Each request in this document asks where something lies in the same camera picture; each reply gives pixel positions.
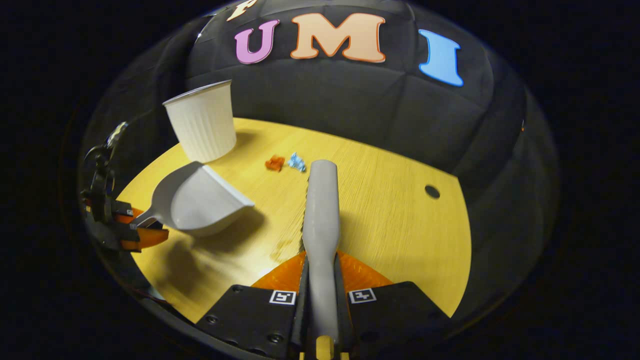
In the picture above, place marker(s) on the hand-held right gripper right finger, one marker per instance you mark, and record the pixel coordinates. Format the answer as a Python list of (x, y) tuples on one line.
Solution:
[(395, 312)]

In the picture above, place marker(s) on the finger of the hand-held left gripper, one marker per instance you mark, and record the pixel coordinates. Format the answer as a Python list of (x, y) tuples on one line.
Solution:
[(147, 239), (125, 214)]

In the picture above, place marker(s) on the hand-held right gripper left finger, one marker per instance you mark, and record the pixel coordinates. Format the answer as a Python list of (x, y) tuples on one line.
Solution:
[(250, 315)]

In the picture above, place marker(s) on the grey plastic dustpan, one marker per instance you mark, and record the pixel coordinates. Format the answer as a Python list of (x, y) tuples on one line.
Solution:
[(200, 200)]

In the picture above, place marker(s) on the white ribbed garbage bin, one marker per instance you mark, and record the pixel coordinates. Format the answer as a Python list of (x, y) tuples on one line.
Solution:
[(202, 125)]

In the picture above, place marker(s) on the small grey broom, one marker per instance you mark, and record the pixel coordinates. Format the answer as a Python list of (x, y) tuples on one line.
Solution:
[(321, 215)]

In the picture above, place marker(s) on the orange paper scrap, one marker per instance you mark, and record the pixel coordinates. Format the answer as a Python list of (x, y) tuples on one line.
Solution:
[(275, 163)]

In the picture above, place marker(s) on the blue paper scrap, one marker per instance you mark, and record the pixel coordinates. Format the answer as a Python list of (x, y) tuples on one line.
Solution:
[(297, 162)]

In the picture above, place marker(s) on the wooden desktop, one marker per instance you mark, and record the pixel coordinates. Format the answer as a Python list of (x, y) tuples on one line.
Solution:
[(390, 225)]

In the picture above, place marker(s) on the black backdrop cloth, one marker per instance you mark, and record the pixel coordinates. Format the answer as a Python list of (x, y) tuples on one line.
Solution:
[(350, 95)]

